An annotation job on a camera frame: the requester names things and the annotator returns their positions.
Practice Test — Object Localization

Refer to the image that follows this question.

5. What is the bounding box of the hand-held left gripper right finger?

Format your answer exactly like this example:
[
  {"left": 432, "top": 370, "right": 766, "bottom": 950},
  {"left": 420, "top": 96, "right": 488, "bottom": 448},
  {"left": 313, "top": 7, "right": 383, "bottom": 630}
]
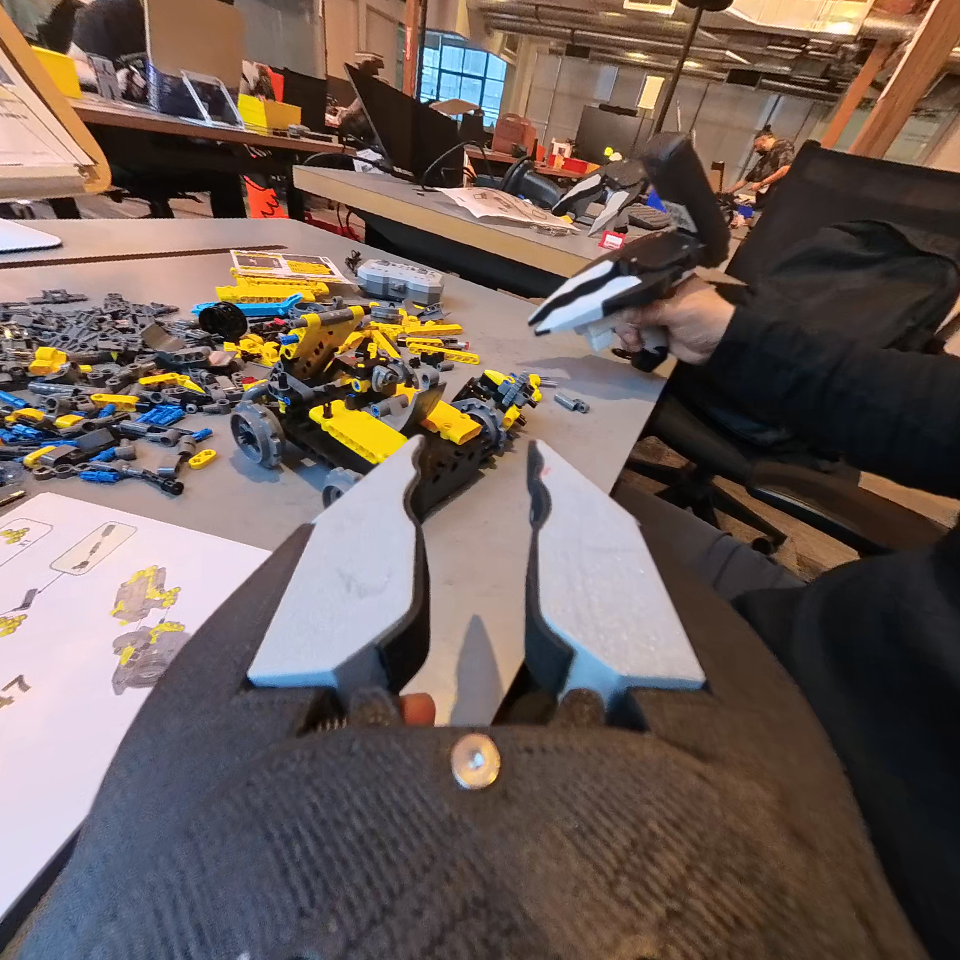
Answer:
[{"left": 524, "top": 440, "right": 708, "bottom": 709}]

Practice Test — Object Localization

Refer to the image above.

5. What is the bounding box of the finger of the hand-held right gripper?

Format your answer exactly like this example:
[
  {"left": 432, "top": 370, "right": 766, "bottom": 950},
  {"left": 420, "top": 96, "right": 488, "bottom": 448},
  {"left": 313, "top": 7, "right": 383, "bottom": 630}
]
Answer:
[
  {"left": 528, "top": 255, "right": 664, "bottom": 337},
  {"left": 548, "top": 270, "right": 696, "bottom": 343}
]

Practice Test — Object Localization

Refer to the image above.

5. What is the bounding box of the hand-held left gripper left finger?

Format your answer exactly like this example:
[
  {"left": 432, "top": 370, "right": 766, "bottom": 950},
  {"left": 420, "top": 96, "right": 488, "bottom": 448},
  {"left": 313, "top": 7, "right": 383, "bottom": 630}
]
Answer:
[{"left": 248, "top": 438, "right": 427, "bottom": 706}]

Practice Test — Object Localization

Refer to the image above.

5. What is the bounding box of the white instruction booklet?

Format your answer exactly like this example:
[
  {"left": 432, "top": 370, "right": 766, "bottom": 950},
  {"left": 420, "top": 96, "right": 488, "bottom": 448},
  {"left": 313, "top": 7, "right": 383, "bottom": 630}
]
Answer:
[{"left": 0, "top": 491, "right": 274, "bottom": 919}]

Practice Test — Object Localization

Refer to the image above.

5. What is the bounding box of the pile of toy parts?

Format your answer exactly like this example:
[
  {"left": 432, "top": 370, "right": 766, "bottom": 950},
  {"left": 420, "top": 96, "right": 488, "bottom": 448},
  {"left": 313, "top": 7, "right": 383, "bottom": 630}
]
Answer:
[{"left": 0, "top": 288, "right": 484, "bottom": 499}]

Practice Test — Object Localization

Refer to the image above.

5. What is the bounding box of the person's right forearm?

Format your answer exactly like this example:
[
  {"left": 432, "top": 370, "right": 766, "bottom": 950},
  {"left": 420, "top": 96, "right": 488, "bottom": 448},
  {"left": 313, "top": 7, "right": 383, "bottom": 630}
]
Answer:
[{"left": 698, "top": 300, "right": 960, "bottom": 499}]

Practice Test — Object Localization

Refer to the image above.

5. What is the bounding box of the grey desk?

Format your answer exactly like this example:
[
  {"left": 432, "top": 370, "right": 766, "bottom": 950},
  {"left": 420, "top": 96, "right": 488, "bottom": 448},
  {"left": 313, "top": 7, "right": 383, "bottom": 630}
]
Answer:
[{"left": 0, "top": 218, "right": 669, "bottom": 939}]

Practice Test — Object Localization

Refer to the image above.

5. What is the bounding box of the person's right hand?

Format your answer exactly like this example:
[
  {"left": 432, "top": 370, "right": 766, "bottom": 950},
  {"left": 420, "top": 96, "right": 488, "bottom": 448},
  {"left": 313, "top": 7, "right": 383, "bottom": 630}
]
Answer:
[{"left": 612, "top": 276, "right": 739, "bottom": 369}]

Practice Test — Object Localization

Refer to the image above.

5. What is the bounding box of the white paper sheet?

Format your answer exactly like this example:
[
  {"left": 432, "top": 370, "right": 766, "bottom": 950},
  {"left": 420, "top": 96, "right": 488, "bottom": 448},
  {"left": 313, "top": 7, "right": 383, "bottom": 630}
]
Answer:
[{"left": 437, "top": 183, "right": 576, "bottom": 235}]

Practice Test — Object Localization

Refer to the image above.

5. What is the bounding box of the long grey table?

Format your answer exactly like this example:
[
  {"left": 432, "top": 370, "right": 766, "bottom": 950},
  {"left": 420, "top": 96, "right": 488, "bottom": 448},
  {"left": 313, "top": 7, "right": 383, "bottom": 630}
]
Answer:
[{"left": 291, "top": 162, "right": 669, "bottom": 283}]

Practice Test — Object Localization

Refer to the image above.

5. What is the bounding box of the black office chair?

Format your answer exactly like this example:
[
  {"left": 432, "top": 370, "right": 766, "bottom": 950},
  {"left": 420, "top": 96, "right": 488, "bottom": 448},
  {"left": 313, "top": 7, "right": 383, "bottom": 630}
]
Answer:
[{"left": 638, "top": 141, "right": 960, "bottom": 559}]

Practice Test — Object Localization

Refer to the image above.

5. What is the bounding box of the yellow black toy vehicle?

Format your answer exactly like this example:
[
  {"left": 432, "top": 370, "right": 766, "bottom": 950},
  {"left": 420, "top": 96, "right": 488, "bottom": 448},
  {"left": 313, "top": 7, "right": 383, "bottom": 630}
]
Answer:
[{"left": 228, "top": 297, "right": 484, "bottom": 504}]

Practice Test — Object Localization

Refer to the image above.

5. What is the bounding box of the grey toy battery box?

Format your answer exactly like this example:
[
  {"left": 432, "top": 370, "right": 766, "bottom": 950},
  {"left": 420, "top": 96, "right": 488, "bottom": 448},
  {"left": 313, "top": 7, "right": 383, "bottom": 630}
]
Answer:
[{"left": 354, "top": 257, "right": 448, "bottom": 307}]

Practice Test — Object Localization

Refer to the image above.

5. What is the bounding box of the yellow black sticker sheet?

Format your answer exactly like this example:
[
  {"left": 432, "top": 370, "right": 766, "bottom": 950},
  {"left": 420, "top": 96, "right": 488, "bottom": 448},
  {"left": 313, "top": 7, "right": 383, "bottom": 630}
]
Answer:
[{"left": 227, "top": 246, "right": 349, "bottom": 289}]

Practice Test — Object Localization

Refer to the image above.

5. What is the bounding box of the blue brick separator tool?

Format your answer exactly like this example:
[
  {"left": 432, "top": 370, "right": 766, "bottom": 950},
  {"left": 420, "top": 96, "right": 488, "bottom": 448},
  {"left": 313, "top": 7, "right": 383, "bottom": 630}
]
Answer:
[{"left": 191, "top": 291, "right": 304, "bottom": 322}]

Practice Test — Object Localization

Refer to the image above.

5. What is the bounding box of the long wooden table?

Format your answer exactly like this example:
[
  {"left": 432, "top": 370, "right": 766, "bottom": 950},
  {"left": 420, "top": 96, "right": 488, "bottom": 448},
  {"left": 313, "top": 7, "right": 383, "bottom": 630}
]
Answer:
[{"left": 68, "top": 93, "right": 358, "bottom": 223}]

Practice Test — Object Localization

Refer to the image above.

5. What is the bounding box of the instruction sheet on wooden stand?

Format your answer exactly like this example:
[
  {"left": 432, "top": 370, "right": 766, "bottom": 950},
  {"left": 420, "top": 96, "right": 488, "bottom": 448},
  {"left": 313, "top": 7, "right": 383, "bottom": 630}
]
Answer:
[{"left": 0, "top": 12, "right": 115, "bottom": 256}]

